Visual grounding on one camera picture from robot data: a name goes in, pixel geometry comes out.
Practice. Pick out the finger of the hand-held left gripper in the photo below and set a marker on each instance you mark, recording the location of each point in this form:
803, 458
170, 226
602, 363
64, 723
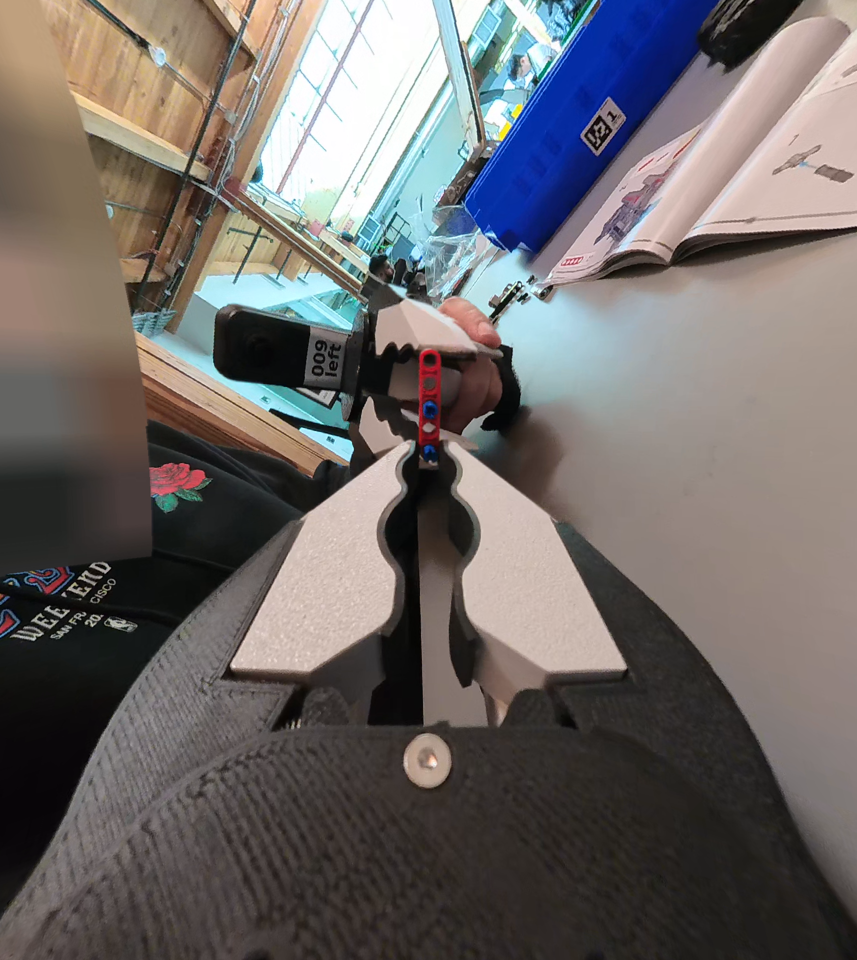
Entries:
391, 431
428, 326

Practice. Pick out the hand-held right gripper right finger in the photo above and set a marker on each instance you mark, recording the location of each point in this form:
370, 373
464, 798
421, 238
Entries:
541, 585

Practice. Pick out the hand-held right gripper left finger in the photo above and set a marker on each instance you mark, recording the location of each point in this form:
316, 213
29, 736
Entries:
316, 585

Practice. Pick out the red toy beam blue pins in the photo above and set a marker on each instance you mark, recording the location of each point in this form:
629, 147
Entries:
428, 390

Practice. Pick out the person's left hand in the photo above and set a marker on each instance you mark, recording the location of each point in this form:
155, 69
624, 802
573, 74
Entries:
482, 390

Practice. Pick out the clear plastic bag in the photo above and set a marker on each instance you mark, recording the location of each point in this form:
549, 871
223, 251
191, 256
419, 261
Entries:
451, 255

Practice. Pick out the small grey toy part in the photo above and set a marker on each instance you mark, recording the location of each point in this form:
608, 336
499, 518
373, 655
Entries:
511, 294

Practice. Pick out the blue storage bin white tag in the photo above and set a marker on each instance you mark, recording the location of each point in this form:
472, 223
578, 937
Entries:
548, 150

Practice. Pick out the white instruction booklet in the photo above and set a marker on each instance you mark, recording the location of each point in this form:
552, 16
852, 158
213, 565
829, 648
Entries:
773, 150

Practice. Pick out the black toy tire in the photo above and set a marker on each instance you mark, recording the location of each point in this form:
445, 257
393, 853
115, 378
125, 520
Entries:
743, 30

